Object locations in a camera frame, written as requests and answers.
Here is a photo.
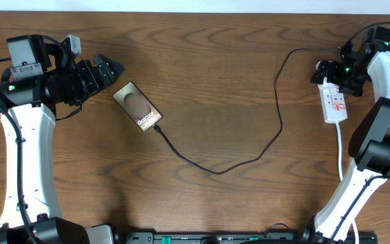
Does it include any galaxy smartphone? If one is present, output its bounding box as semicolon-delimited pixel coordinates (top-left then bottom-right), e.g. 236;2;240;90
112;81;163;132

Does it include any black usb charging cable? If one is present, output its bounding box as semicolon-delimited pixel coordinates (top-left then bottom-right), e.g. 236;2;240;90
152;47;343;176

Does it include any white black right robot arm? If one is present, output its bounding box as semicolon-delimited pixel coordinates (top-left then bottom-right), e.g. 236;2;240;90
303;22;390;243

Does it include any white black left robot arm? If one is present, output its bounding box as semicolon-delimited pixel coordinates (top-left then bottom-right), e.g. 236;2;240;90
0;35;124;243

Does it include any white power strip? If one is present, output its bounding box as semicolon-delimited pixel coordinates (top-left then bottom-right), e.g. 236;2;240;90
318;83;347;124

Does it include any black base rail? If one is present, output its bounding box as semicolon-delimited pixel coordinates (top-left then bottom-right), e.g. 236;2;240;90
113;231;378;244

